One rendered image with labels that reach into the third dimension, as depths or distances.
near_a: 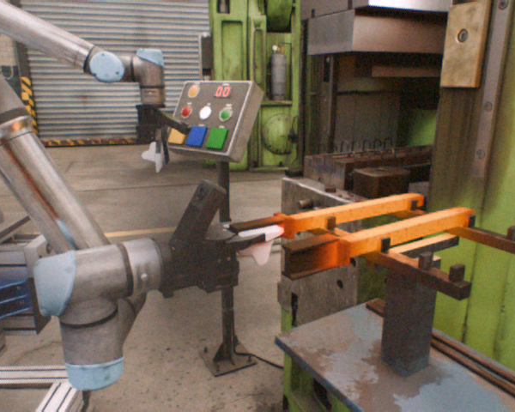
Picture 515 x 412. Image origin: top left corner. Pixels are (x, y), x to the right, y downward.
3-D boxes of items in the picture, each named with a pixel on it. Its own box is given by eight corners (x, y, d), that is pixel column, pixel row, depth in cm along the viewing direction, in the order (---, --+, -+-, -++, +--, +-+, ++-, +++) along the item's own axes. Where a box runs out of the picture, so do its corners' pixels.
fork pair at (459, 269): (454, 283, 54) (456, 268, 54) (416, 267, 59) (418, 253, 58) (549, 247, 66) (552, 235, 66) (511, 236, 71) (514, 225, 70)
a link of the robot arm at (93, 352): (138, 348, 69) (132, 284, 66) (116, 397, 58) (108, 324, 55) (88, 348, 69) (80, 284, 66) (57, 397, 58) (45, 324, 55)
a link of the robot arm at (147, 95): (167, 88, 135) (162, 88, 127) (168, 104, 136) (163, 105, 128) (142, 88, 135) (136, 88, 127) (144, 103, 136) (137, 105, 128)
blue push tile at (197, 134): (199, 145, 155) (206, 127, 156) (185, 144, 159) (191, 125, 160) (203, 148, 156) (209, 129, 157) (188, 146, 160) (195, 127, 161)
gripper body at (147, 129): (142, 142, 139) (140, 102, 136) (170, 142, 139) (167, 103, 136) (136, 145, 132) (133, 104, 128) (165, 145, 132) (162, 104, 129)
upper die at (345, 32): (352, 51, 107) (354, 9, 105) (307, 55, 124) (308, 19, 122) (469, 54, 126) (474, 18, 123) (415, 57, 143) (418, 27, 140)
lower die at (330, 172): (343, 190, 118) (345, 160, 115) (303, 177, 135) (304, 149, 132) (452, 175, 136) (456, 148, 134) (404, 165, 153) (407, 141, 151)
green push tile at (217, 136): (220, 148, 149) (227, 128, 150) (204, 147, 153) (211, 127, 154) (224, 150, 150) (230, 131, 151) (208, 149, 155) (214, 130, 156)
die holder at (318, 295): (350, 368, 115) (361, 206, 103) (279, 305, 148) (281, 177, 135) (490, 318, 140) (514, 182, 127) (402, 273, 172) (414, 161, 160)
